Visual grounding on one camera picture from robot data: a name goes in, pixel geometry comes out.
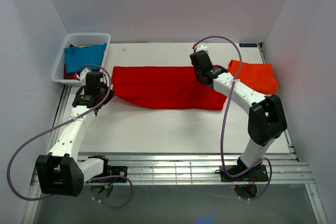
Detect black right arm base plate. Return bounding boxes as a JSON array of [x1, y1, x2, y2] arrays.
[[215, 165, 269, 182]]

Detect blue folded t shirt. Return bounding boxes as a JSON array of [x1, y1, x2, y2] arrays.
[[75, 43, 107, 72]]

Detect aluminium frame rail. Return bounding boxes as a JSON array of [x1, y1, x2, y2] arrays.
[[23, 151, 332, 223]]

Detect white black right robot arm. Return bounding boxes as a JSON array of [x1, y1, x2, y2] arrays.
[[190, 50, 287, 180]]

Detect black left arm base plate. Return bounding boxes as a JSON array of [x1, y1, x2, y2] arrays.
[[104, 165, 128, 184]]

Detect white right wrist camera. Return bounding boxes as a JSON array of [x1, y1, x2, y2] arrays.
[[193, 43, 208, 54]]

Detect dark red folded t shirt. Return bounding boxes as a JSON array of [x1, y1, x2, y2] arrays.
[[64, 44, 77, 80]]

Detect white plastic basket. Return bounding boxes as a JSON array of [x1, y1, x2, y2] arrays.
[[51, 33, 111, 86]]

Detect orange folded t shirt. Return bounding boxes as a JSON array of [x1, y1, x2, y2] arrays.
[[237, 62, 278, 94]]

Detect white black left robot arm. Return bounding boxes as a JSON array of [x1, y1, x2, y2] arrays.
[[36, 69, 114, 196]]

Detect small dark label sticker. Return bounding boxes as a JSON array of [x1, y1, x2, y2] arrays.
[[239, 43, 258, 48]]

